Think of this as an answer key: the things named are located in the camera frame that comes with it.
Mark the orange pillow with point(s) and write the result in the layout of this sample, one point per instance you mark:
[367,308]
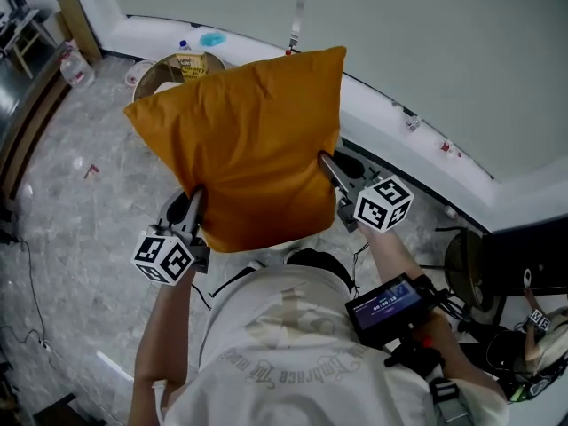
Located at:
[248,149]

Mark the person's left shoe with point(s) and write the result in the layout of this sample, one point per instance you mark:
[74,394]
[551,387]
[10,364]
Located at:
[257,264]

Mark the brown cardboard sheet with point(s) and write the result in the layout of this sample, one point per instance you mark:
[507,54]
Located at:
[80,25]

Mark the person's right forearm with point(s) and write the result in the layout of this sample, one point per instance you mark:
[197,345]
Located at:
[390,255]

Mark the small clear bottle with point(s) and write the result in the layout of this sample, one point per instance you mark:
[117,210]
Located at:
[412,123]

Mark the blue cap water bottle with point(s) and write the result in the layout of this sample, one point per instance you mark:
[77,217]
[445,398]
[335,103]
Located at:
[184,45]

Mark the person's left forearm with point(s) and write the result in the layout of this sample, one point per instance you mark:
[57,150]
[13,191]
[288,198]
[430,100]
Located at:
[164,340]

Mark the black green device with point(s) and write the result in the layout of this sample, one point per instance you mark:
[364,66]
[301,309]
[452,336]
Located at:
[530,391]

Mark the wooden cabinet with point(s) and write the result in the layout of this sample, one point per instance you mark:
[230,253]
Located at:
[31,122]

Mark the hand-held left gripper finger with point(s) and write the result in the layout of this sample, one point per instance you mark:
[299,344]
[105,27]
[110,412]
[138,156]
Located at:
[194,215]
[168,211]

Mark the large clear water jug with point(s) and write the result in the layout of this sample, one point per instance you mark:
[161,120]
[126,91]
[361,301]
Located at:
[77,69]

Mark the black desk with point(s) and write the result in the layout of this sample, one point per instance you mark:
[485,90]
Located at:
[532,255]

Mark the white pink round container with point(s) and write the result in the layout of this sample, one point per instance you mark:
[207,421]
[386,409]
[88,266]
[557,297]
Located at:
[138,73]

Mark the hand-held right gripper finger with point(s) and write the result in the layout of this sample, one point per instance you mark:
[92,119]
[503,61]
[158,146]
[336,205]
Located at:
[367,170]
[335,173]

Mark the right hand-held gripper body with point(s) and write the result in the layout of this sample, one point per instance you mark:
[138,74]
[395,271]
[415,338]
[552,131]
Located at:
[381,202]

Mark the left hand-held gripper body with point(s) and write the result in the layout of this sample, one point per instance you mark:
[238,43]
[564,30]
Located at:
[164,260]

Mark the round black side table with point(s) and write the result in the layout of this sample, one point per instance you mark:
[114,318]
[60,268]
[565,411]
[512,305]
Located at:
[466,269]

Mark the black shorts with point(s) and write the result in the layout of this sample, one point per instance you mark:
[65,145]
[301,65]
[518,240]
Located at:
[319,262]

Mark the clear plastic bottle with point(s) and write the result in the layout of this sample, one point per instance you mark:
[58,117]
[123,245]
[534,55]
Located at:
[451,211]

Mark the white printed t-shirt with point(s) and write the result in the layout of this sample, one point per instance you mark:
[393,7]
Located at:
[288,362]

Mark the yellow book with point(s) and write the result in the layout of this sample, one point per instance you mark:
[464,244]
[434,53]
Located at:
[191,65]

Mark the blue cloth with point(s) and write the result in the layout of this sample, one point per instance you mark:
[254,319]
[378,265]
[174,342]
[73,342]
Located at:
[213,39]

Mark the round glass side table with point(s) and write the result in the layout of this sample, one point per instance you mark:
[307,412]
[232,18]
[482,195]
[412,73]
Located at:
[153,80]

